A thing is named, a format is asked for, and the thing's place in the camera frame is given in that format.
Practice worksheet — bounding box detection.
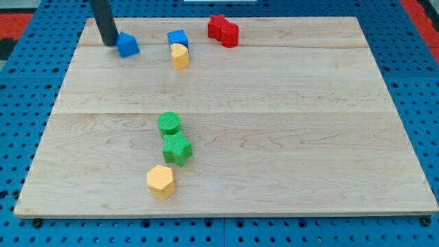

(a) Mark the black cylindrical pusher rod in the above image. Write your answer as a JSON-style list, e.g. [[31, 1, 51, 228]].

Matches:
[[89, 0, 119, 45]]

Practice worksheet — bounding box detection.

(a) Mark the blue triangle block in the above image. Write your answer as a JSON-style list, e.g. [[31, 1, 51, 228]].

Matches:
[[115, 32, 140, 58]]

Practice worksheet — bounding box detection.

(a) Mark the light wooden board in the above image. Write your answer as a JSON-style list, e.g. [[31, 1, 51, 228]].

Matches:
[[14, 16, 438, 219]]

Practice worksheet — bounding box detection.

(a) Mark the blue cube block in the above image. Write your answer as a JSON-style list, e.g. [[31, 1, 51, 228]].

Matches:
[[167, 30, 189, 48]]

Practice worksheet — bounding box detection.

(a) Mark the yellow heart block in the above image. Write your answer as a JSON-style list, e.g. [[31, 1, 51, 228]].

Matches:
[[170, 43, 189, 70]]

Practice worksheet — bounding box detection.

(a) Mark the red star block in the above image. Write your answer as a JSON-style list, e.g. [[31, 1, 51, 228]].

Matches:
[[207, 14, 228, 41]]

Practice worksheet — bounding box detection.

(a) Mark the red cylinder block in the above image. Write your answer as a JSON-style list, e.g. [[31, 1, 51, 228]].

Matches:
[[221, 23, 239, 48]]

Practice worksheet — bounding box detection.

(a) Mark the green cylinder block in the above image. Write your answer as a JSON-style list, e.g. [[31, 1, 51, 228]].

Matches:
[[157, 111, 181, 137]]

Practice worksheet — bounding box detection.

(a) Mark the green star block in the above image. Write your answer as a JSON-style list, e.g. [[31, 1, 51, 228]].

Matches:
[[162, 131, 193, 167]]

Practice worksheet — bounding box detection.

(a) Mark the yellow hexagon block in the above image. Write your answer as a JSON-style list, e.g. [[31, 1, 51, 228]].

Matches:
[[147, 165, 176, 199]]

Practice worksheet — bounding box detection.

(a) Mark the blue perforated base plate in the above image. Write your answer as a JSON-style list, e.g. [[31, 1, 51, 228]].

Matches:
[[1, 1, 438, 246]]

